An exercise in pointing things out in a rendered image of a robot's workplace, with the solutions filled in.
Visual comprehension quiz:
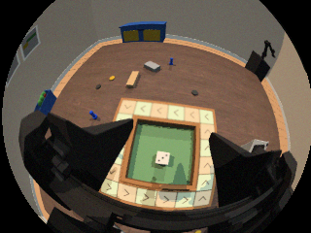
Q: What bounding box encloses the white die with black pips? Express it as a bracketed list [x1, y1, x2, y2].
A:
[155, 151, 170, 164]

